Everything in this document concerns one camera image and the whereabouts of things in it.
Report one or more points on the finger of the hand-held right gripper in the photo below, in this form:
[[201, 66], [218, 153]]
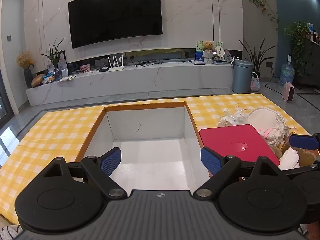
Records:
[[303, 141]]

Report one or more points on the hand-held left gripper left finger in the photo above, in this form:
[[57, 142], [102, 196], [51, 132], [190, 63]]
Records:
[[111, 161]]

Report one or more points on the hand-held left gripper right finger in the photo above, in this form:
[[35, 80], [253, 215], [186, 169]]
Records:
[[211, 161]]

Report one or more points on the brown plush toy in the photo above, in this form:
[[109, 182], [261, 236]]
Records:
[[306, 156]]

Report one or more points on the white cloth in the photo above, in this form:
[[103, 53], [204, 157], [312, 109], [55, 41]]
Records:
[[288, 158]]

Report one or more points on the pink knitted item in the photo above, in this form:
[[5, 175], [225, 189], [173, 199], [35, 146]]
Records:
[[267, 132]]

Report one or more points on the clear plastic bag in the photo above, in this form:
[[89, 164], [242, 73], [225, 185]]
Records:
[[232, 118]]

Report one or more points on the cardboard box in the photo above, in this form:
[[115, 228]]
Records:
[[147, 127]]

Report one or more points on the red flat lid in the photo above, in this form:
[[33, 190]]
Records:
[[232, 137]]

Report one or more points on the pink space heater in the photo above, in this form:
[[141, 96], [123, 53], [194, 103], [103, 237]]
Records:
[[288, 92]]

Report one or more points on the yellow checkered mat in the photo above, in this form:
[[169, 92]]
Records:
[[57, 132]]

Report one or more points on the blue water jug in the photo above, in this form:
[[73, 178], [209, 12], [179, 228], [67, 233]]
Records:
[[287, 73]]

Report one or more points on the pastel woven basket bag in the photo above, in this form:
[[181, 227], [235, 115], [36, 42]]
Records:
[[255, 85]]

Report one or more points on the dark grey cabinet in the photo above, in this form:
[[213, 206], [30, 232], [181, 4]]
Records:
[[312, 65]]

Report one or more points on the marble television console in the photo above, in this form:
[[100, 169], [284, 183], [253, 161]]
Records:
[[140, 85]]

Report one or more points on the grey blue trash bin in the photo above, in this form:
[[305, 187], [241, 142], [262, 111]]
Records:
[[242, 77]]

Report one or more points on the small black box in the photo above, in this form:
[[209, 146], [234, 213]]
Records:
[[103, 69]]

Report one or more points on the white router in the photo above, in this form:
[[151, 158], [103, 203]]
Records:
[[115, 66]]

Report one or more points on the tall snake plant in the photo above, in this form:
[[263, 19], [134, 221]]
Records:
[[257, 57]]

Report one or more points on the pink photo card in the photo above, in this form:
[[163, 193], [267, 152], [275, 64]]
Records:
[[85, 68]]

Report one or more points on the white flat book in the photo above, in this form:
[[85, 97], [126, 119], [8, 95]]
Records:
[[198, 62]]

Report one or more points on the colourful snack bag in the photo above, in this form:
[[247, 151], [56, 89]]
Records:
[[48, 78]]

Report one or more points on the bushy ivy plant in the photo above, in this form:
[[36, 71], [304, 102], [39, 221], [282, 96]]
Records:
[[298, 37]]

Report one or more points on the white plastic bag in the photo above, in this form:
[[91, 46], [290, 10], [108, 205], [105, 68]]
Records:
[[62, 67]]

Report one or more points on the decorative plate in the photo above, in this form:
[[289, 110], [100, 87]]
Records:
[[228, 55]]

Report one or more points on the golden round ornament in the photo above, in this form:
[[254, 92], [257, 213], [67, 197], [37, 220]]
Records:
[[37, 80]]

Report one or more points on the white round hand fan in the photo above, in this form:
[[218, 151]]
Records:
[[220, 50]]

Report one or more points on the green picture board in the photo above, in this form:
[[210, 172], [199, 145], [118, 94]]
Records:
[[199, 47]]

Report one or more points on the brown teddy bear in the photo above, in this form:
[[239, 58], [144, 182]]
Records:
[[207, 46]]

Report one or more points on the green potted grass plant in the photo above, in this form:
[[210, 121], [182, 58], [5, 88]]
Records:
[[55, 55]]

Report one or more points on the person's striped clothing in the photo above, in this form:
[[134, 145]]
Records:
[[10, 232]]

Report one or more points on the vase with dried flowers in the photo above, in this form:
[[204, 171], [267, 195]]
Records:
[[27, 70]]

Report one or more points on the hanging vine plant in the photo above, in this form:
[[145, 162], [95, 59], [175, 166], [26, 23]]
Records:
[[262, 3]]

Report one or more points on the black wall television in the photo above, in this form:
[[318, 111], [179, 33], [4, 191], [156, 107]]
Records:
[[115, 15]]

